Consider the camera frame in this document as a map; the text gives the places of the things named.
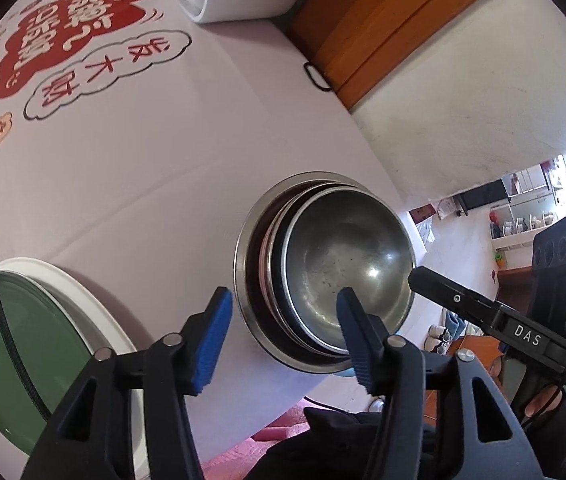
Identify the wide steel bowl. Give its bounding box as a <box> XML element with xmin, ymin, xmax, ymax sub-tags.
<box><xmin>233</xmin><ymin>171</ymin><xmax>365</xmax><ymax>374</ymax></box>

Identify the pink steel bowl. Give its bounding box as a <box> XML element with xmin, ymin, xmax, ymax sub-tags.
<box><xmin>261</xmin><ymin>183</ymin><xmax>391</xmax><ymax>356</ymax></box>

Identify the white paper plate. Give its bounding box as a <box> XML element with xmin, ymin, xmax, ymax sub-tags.
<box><xmin>0</xmin><ymin>257</ymin><xmax>136</xmax><ymax>479</ymax></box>

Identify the green plate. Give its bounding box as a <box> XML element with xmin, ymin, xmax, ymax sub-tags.
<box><xmin>0</xmin><ymin>271</ymin><xmax>94</xmax><ymax>456</ymax></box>

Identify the right hand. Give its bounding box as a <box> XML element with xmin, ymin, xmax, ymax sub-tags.
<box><xmin>489</xmin><ymin>356</ymin><xmax>563</xmax><ymax>429</ymax></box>

